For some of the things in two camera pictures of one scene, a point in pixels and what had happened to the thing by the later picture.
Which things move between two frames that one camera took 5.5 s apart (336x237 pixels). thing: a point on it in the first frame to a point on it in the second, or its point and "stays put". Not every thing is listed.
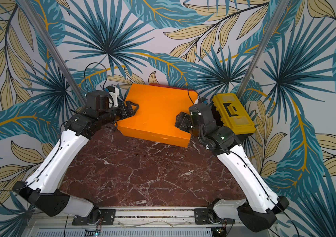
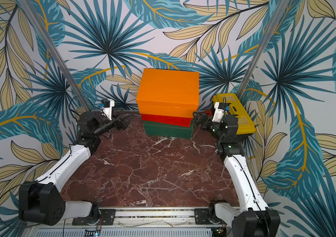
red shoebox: [174, 87] to [169, 120]
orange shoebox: [155, 117] to [168, 93]
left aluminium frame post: [53, 51] stays put
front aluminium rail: [134, 216] stays put
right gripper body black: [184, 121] to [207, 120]
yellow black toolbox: [232, 114] stays put
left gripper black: [127, 110] to [122, 126]
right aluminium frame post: [276, 12] stays put
